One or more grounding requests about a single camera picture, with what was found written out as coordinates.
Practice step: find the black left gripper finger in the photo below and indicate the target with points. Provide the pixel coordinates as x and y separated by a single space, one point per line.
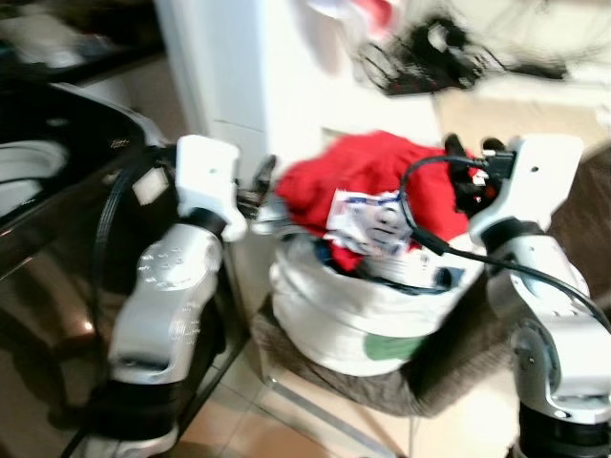
265 174

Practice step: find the red garment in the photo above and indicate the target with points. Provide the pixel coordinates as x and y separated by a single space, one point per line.
363 167

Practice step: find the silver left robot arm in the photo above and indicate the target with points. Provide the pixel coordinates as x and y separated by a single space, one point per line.
167 296

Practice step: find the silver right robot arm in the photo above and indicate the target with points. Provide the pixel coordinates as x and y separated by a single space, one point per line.
549 334

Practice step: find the black washing machine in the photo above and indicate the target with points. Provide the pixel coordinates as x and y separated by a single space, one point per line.
57 286

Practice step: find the white blue printed cloth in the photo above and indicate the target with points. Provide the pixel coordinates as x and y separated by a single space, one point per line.
372 224

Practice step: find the white laundry basket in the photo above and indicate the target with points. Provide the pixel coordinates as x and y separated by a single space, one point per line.
344 315

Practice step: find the red white hanging item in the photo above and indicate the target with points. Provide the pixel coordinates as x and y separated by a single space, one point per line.
368 11

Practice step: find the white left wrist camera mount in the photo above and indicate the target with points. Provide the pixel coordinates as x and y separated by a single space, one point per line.
205 176

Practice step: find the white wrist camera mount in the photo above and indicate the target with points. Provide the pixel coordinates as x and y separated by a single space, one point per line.
205 176
535 181

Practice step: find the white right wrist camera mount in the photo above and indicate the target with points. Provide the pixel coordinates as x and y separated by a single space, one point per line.
535 181

